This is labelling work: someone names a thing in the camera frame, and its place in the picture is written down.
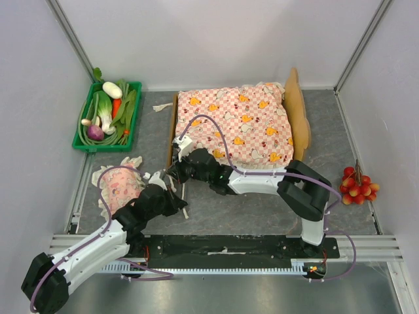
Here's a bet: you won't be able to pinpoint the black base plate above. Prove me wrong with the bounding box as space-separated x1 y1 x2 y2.
125 235 340 269

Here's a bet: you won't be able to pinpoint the pink frilled pillow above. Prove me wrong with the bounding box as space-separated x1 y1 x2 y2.
92 166 145 215

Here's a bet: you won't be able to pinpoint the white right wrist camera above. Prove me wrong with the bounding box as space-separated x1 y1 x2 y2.
172 135 193 164

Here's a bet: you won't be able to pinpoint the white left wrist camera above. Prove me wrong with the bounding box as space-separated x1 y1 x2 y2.
143 171 169 190

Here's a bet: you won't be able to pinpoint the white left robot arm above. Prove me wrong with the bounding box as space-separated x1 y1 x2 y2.
21 184 187 313

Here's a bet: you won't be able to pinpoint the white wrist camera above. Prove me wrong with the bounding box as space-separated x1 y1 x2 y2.
143 171 169 190
172 135 193 164

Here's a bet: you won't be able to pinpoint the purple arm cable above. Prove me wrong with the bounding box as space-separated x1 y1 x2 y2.
178 114 357 283
29 165 174 313

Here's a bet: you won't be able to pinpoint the green plastic crate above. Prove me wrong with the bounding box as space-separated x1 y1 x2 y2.
72 82 142 153

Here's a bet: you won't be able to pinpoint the pink checkered duck mattress cover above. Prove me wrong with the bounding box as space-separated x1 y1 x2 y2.
152 81 295 220

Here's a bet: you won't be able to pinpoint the grey slotted cable duct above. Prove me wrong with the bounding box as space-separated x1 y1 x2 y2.
98 260 320 275

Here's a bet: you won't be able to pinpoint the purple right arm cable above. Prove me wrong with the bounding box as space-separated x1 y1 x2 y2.
178 114 357 283

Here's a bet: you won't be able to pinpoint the purple toy onion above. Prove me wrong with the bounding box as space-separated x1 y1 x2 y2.
86 124 104 141

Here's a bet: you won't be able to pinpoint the toy mushroom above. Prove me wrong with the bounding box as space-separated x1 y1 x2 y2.
81 119 92 126

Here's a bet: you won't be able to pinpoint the green toy bok choy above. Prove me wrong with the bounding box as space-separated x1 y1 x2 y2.
92 91 116 135

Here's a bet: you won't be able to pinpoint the green toy long beans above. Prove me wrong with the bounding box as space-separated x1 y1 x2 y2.
77 91 136 147

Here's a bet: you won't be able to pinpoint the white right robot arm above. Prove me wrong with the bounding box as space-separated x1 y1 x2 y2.
166 148 331 258

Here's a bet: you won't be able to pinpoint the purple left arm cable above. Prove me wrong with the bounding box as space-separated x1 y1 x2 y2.
29 165 174 313

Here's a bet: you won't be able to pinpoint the wooden pet bed frame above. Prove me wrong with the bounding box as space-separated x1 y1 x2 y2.
170 68 311 169

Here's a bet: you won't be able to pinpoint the red toy cherry bunch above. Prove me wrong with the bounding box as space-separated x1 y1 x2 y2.
339 160 380 205

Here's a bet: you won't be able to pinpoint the orange toy carrot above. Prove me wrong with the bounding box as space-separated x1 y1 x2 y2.
111 99 122 119

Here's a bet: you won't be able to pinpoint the green toy leafy vegetable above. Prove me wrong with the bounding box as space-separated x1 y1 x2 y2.
111 79 137 133

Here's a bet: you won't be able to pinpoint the white toy radish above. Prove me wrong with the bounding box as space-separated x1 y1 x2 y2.
102 82 123 99

